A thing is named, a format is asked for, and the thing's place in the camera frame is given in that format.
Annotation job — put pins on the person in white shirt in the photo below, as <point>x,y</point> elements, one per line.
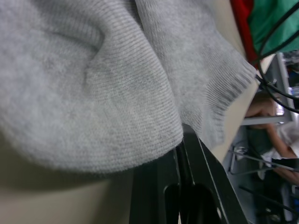
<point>283,144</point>

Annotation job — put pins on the grey knit sock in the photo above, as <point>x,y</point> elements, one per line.
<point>191,65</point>
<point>70,98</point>

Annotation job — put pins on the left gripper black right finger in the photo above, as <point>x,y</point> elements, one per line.
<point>205,186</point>

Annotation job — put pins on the green shorts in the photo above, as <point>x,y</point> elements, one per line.
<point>268,21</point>

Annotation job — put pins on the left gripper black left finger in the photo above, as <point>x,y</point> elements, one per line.
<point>151,193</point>

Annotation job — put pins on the red t-shirt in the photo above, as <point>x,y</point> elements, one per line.
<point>244,28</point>

